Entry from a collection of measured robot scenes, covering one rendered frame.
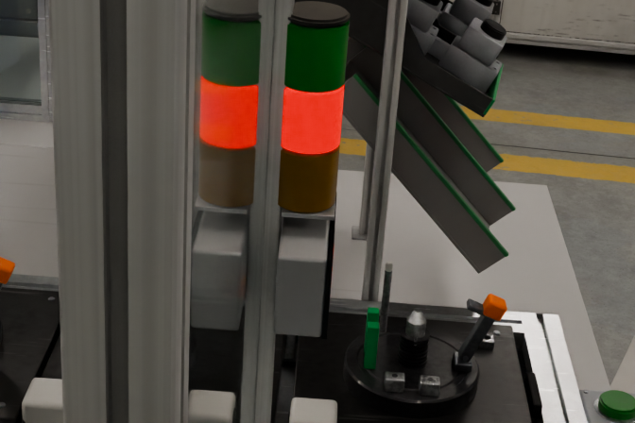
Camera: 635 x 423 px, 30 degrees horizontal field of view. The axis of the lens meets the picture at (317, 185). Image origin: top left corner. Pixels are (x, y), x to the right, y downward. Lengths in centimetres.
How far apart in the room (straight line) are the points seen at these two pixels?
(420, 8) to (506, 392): 43
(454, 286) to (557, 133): 292
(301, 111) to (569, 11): 440
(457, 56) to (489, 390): 39
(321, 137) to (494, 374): 47
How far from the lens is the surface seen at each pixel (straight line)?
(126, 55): 28
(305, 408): 116
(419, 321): 121
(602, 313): 339
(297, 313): 92
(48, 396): 118
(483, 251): 141
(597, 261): 366
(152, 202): 29
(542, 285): 169
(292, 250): 91
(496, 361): 130
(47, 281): 142
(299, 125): 89
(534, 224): 185
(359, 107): 136
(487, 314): 121
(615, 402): 127
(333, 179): 92
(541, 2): 523
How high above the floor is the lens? 167
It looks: 25 degrees down
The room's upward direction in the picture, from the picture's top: 4 degrees clockwise
